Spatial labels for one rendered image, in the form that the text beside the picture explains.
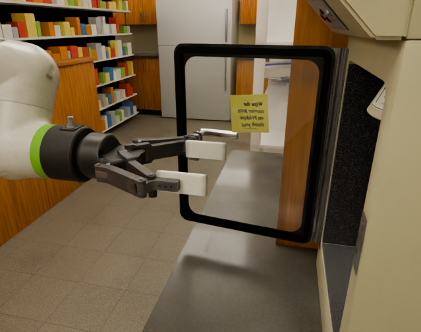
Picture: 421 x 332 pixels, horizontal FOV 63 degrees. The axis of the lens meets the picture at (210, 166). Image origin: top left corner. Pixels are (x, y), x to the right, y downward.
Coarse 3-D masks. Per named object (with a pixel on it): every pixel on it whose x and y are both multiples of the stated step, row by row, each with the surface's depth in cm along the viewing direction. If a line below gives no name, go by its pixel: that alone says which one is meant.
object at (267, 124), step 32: (192, 64) 67; (224, 64) 65; (256, 64) 63; (288, 64) 61; (192, 96) 69; (224, 96) 67; (256, 96) 65; (288, 96) 63; (192, 128) 72; (224, 128) 70; (256, 128) 67; (288, 128) 65; (192, 160) 75; (256, 160) 70; (288, 160) 67; (224, 192) 75; (256, 192) 72; (288, 192) 70; (256, 224) 75; (288, 224) 72
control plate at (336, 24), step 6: (312, 0) 46; (318, 0) 40; (312, 6) 53; (318, 6) 45; (324, 6) 40; (318, 12) 52; (330, 12) 39; (330, 18) 44; (336, 18) 39; (330, 24) 50; (336, 24) 43; (342, 24) 38
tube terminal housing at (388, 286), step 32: (416, 0) 27; (416, 32) 28; (384, 64) 34; (416, 64) 29; (416, 96) 29; (384, 128) 32; (416, 128) 30; (384, 160) 32; (416, 160) 31; (384, 192) 33; (416, 192) 32; (384, 224) 34; (416, 224) 34; (320, 256) 68; (384, 256) 36; (416, 256) 35; (320, 288) 64; (352, 288) 39; (384, 288) 37; (416, 288) 36; (352, 320) 40; (384, 320) 39; (416, 320) 38
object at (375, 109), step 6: (384, 84) 43; (384, 90) 42; (378, 96) 43; (384, 96) 41; (372, 102) 44; (378, 102) 42; (372, 108) 43; (378, 108) 42; (372, 114) 42; (378, 114) 41
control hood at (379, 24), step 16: (336, 0) 30; (352, 0) 28; (368, 0) 28; (384, 0) 27; (400, 0) 27; (352, 16) 29; (368, 16) 28; (384, 16) 28; (400, 16) 28; (336, 32) 56; (352, 32) 36; (368, 32) 29; (384, 32) 28; (400, 32) 28
